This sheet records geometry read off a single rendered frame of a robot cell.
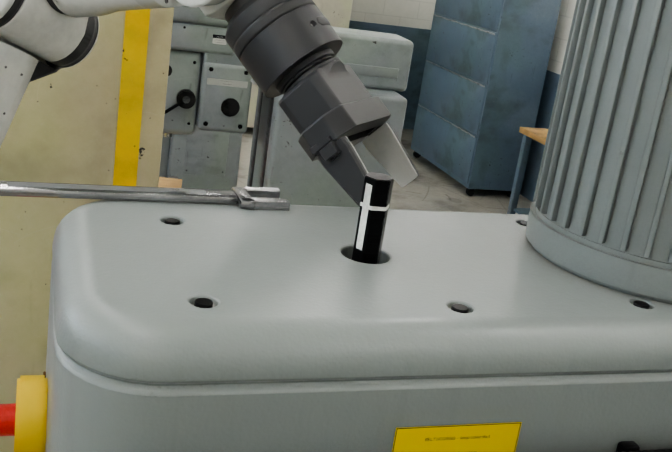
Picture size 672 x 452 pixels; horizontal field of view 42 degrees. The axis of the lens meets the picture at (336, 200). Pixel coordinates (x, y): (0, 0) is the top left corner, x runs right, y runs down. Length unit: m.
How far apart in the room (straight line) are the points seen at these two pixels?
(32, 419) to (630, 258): 0.44
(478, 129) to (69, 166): 5.94
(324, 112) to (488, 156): 7.32
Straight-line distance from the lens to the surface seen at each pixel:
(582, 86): 0.69
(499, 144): 8.10
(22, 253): 2.47
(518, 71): 8.02
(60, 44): 1.01
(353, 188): 0.76
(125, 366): 0.51
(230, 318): 0.52
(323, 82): 0.78
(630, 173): 0.67
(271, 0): 0.80
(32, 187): 0.70
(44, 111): 2.35
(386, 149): 0.86
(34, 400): 0.64
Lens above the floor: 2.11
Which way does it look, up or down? 17 degrees down
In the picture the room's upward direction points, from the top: 9 degrees clockwise
